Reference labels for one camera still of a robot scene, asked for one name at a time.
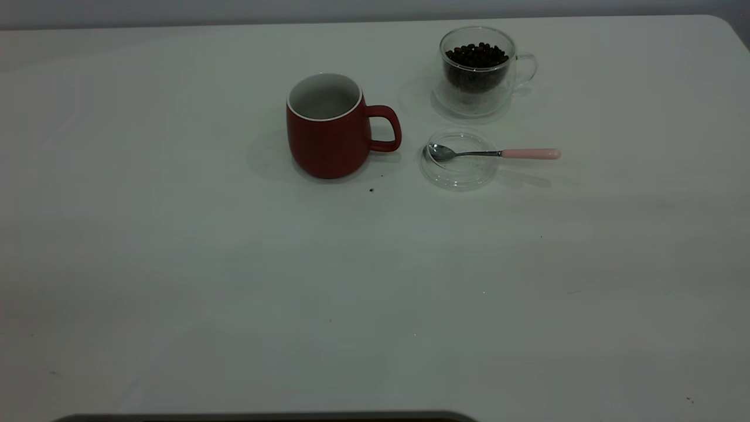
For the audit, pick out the red ceramic mug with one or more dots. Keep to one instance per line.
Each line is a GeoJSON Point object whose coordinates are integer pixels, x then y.
{"type": "Point", "coordinates": [325, 146]}

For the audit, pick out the clear round glass dish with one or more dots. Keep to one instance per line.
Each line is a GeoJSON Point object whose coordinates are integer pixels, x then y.
{"type": "Point", "coordinates": [460, 176]}

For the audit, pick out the clear double-walled glass cup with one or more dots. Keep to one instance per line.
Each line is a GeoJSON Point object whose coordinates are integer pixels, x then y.
{"type": "Point", "coordinates": [469, 97]}

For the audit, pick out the dark coffee beans pile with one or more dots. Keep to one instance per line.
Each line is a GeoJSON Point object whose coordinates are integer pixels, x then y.
{"type": "Point", "coordinates": [474, 61]}

